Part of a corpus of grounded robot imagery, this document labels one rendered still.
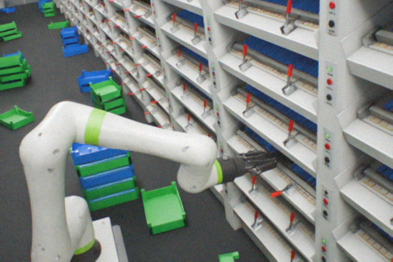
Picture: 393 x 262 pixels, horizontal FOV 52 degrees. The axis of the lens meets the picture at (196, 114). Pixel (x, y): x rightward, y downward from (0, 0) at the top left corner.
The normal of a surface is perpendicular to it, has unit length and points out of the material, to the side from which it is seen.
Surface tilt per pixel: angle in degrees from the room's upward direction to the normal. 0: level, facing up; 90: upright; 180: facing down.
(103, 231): 3
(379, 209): 23
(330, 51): 90
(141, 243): 0
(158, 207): 0
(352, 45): 90
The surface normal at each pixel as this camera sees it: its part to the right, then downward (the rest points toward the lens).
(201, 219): -0.12, -0.88
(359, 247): -0.46, -0.71
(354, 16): 0.40, 0.37
